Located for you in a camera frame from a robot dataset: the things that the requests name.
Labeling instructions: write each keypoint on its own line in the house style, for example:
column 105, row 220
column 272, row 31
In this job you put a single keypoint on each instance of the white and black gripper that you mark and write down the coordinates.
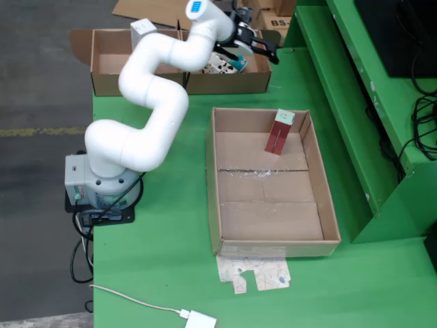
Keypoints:
column 246, row 34

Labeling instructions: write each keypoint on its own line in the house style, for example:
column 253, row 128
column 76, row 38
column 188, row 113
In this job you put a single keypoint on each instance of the white bottle teal label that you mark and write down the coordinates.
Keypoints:
column 241, row 64

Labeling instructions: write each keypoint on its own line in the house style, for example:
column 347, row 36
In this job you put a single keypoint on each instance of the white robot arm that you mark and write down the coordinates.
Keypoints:
column 153, row 85

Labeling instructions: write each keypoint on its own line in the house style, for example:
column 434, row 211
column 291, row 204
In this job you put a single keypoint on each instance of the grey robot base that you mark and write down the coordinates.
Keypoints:
column 76, row 177

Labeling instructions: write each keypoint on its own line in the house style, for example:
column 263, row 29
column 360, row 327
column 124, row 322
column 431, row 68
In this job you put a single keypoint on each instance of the cardboard box black print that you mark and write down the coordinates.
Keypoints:
column 273, row 22

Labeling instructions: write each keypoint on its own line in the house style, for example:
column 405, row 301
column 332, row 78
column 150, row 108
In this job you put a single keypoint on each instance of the open cardboard box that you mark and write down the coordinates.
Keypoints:
column 102, row 82
column 222, row 83

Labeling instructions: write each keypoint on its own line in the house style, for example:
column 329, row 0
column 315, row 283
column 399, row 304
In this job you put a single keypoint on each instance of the shallow cardboard tray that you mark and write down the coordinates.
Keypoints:
column 273, row 222

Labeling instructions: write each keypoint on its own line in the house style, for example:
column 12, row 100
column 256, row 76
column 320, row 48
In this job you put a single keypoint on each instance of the white carton black spots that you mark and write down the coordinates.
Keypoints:
column 218, row 66

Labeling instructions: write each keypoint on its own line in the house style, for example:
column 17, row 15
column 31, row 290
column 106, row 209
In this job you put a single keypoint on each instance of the red carton white end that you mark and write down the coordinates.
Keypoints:
column 278, row 136

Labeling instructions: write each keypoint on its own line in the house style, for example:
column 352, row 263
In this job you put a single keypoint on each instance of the tall plain white carton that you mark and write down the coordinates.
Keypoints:
column 141, row 29

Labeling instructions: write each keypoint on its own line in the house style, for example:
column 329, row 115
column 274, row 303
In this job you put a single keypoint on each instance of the green metal shelf unit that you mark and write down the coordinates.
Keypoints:
column 341, row 119

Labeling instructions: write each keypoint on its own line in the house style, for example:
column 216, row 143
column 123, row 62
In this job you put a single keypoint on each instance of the black monitor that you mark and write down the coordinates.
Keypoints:
column 392, row 34

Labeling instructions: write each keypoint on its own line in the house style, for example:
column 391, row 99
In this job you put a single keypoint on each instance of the black mounting plate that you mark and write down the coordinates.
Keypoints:
column 116, row 218

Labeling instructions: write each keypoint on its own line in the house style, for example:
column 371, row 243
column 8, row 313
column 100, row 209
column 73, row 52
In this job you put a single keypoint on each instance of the flattened printed paper carton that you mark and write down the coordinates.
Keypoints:
column 266, row 273

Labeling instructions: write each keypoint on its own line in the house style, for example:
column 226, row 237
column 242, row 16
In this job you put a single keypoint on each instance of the white power adapter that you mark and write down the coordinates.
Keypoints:
column 201, row 319

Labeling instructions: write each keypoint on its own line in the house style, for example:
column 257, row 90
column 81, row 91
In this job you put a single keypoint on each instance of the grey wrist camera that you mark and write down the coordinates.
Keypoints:
column 246, row 14

